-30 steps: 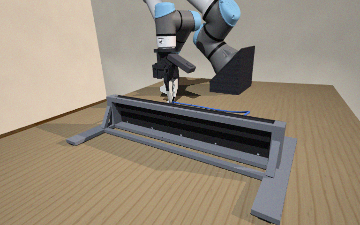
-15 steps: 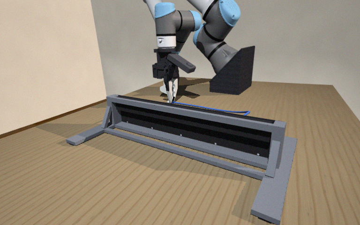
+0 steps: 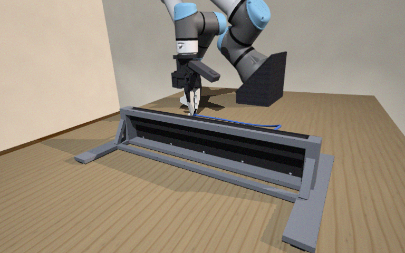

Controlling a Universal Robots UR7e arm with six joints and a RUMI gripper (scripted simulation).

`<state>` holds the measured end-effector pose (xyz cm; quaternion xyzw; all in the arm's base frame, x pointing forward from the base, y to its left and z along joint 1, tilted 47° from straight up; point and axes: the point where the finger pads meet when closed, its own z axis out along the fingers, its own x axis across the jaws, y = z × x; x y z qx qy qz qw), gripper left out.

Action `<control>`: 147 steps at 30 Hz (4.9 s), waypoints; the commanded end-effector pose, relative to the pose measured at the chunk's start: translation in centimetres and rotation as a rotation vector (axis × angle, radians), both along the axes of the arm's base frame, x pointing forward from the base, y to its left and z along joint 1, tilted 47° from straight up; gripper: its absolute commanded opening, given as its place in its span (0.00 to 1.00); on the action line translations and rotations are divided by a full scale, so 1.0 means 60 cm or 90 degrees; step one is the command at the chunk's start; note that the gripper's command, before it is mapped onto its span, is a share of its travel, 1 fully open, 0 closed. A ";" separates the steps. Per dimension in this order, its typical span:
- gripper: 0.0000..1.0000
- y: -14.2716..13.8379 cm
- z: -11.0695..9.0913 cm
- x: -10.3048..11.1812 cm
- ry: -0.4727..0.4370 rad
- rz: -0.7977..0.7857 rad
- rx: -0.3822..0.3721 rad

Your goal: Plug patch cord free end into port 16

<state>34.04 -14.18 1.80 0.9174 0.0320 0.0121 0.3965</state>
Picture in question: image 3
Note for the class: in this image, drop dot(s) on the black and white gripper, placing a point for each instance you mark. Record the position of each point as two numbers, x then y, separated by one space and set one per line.
186 78

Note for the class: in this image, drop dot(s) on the grey network port rack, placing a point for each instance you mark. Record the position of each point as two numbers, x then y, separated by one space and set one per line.
261 153

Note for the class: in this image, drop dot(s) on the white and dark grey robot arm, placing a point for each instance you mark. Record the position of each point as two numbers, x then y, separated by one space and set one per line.
247 18

